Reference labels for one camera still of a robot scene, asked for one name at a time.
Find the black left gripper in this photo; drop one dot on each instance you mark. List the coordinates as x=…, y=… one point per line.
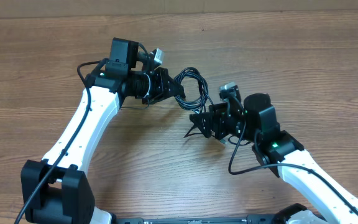
x=163, y=80

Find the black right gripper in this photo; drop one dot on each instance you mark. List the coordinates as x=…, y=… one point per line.
x=218, y=117

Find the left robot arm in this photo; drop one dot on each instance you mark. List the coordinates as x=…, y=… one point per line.
x=56, y=189

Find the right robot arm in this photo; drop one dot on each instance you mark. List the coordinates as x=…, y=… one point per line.
x=255, y=121

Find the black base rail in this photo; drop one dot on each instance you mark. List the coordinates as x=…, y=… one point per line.
x=296, y=214

